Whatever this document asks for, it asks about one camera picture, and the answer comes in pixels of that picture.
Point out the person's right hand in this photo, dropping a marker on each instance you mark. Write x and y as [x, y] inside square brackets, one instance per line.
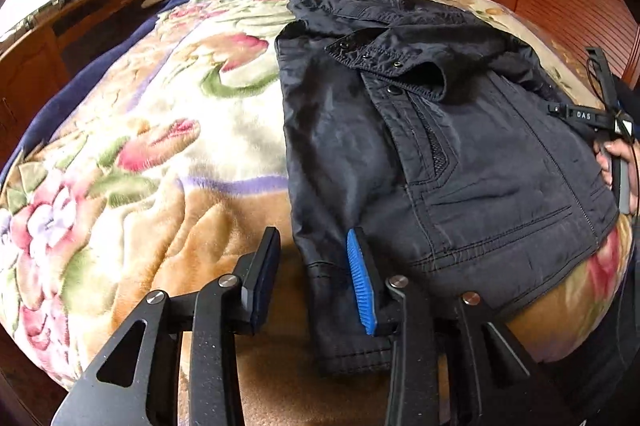
[605, 161]

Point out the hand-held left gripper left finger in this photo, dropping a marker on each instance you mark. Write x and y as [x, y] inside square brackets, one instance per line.
[267, 286]

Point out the dark navy jacket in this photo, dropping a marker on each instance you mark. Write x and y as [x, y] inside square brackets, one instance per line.
[475, 156]

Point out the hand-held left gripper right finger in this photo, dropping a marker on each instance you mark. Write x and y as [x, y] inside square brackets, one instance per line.
[361, 281]

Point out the wooden desk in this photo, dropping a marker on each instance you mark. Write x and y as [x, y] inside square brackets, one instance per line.
[35, 56]

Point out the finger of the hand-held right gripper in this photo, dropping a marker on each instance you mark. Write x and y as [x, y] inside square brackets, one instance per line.
[557, 110]

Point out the navy blue bed sheet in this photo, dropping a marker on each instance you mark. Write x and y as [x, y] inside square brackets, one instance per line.
[75, 81]

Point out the floral blanket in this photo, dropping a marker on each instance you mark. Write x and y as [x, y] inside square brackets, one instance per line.
[175, 131]

